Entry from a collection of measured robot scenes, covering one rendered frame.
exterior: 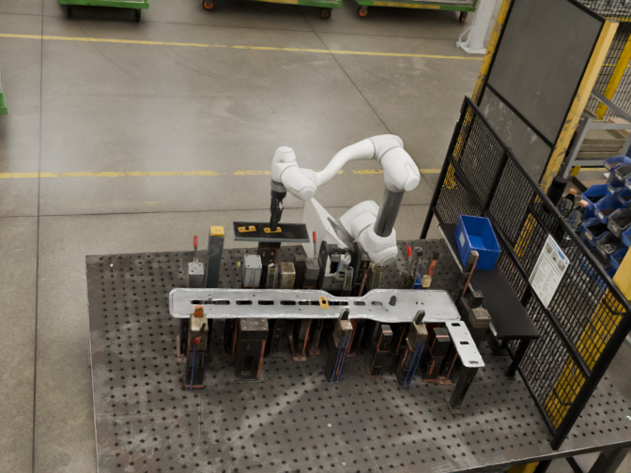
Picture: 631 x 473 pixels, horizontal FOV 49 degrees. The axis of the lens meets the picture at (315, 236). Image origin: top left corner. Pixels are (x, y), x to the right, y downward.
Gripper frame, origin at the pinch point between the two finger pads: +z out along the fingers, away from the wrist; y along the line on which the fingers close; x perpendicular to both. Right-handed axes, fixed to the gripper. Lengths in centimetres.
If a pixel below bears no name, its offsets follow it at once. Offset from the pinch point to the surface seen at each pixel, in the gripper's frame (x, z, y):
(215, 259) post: 26.8, 20.0, 0.4
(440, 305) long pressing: -74, 20, -48
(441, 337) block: -65, 22, -67
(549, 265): -115, -13, -63
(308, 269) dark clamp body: -13.0, 13.0, -21.3
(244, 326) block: 25, 17, -49
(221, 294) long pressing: 29.8, 20.1, -24.7
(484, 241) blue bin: -121, 15, -8
